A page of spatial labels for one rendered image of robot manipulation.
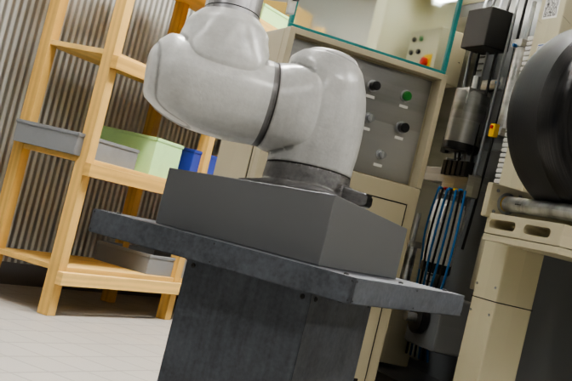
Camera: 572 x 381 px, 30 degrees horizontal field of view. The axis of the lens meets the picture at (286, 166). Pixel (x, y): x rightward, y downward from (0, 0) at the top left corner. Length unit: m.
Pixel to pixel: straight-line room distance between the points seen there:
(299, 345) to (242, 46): 0.51
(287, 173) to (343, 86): 0.18
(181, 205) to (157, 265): 4.13
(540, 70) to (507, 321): 0.75
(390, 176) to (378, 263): 1.51
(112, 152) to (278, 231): 3.72
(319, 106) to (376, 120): 1.51
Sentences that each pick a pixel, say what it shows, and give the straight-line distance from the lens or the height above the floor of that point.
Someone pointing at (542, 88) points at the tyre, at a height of 1.20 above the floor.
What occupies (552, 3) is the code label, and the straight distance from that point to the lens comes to 3.30.
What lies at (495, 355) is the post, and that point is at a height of 0.47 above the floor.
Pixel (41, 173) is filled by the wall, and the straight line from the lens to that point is 6.10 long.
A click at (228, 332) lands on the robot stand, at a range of 1.80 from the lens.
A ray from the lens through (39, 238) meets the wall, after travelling 6.20.
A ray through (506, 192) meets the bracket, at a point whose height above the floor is 0.93.
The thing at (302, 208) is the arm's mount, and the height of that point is 0.73.
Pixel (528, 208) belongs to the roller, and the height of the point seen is 0.89.
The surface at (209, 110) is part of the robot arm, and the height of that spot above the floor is 0.86.
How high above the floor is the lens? 0.71
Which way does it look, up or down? 3 degrees up
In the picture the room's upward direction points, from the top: 14 degrees clockwise
